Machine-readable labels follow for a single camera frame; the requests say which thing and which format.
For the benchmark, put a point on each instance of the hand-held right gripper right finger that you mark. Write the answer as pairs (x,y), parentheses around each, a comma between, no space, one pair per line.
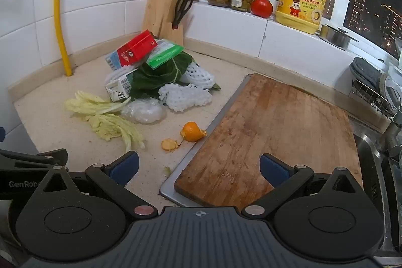
(273,169)

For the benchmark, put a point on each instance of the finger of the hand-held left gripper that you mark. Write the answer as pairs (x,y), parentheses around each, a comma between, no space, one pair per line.
(37,158)

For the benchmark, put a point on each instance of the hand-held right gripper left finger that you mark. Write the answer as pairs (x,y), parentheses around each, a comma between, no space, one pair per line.
(127,166)

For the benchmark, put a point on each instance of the orange peel piece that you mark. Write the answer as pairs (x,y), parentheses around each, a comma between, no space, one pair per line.
(190,131)
(169,145)

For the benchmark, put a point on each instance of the green milk carton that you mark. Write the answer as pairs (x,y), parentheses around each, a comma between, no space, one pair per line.
(121,89)

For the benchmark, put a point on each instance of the large dark green leaf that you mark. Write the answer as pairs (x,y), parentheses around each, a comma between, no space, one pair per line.
(157,79)

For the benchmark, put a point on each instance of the wooden cutting board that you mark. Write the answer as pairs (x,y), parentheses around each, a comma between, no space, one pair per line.
(276,130)

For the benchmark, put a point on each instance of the small cabbage scrap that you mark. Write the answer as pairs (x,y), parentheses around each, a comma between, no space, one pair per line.
(167,171)

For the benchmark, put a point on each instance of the metal tray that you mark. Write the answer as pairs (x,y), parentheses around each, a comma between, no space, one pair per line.
(171,192)

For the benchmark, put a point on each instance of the clear plastic bag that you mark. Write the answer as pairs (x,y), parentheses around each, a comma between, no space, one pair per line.
(143,112)

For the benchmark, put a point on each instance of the green leafy vegetable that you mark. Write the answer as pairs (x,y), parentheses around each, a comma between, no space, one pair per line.
(216,87)

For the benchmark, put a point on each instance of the steel sink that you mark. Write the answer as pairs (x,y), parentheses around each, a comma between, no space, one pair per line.
(373,177)

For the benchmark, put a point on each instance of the green white plastic packet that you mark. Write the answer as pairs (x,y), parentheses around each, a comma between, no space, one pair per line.
(163,56)

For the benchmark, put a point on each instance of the red white paper box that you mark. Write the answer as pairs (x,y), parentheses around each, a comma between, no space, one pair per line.
(138,46)

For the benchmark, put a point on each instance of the steel faucet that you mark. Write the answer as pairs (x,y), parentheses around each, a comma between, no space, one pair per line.
(392,136)

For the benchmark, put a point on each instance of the grey dish cloth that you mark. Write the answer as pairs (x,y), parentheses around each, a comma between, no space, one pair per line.
(364,73)

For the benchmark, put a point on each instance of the white round lid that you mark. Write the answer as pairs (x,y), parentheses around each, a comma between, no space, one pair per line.
(389,92)

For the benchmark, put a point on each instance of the steel pot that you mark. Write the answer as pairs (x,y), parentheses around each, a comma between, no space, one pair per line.
(337,38)

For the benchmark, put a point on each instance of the wooden knife block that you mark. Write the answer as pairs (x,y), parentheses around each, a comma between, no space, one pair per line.
(157,13)

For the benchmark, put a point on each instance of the yellow pipe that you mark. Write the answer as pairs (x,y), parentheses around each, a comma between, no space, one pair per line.
(59,4)

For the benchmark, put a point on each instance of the black kitchen scissors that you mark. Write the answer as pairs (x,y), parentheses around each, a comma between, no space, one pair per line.
(178,16)

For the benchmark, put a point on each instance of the red tomato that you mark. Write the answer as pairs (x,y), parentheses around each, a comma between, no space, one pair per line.
(261,7)

